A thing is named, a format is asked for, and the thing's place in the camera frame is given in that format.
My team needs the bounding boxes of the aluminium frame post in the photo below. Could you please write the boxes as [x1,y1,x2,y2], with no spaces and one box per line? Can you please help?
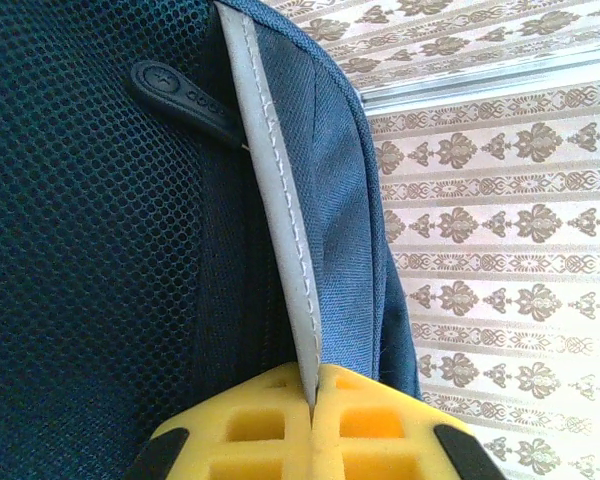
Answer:
[357,47,600,109]

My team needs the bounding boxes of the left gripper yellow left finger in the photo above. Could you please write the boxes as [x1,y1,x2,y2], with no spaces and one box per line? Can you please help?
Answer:
[124,362,314,480]

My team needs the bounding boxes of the navy blue backpack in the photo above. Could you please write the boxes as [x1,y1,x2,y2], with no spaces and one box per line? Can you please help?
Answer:
[0,0,424,480]

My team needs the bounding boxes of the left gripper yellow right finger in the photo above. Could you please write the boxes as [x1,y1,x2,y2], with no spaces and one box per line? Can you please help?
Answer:
[312,363,506,480]

